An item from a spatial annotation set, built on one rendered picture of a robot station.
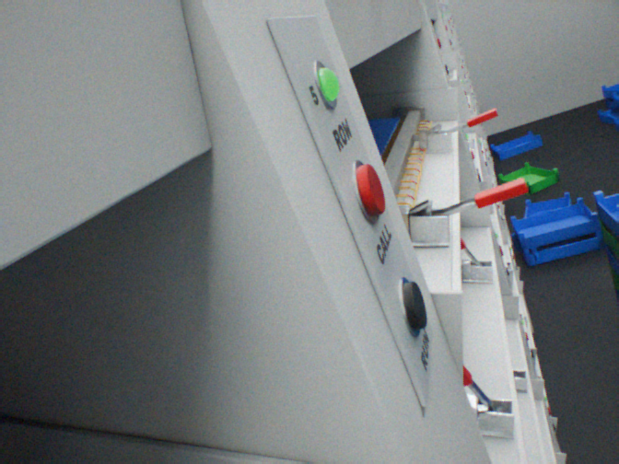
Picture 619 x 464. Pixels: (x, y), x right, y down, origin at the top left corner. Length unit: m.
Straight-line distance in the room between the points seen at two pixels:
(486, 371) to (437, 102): 0.43
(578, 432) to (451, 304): 1.31
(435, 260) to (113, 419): 0.24
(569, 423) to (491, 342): 0.97
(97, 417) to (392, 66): 0.70
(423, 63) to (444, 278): 0.52
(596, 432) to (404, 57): 1.10
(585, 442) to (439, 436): 1.32
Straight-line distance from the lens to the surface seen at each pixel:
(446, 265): 0.34
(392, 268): 0.16
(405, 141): 0.59
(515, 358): 0.87
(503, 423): 0.47
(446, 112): 0.80
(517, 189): 0.36
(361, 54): 0.28
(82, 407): 0.18
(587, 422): 1.54
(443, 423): 0.19
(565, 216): 2.40
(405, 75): 0.80
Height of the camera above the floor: 1.10
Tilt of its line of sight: 17 degrees down
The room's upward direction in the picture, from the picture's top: 23 degrees counter-clockwise
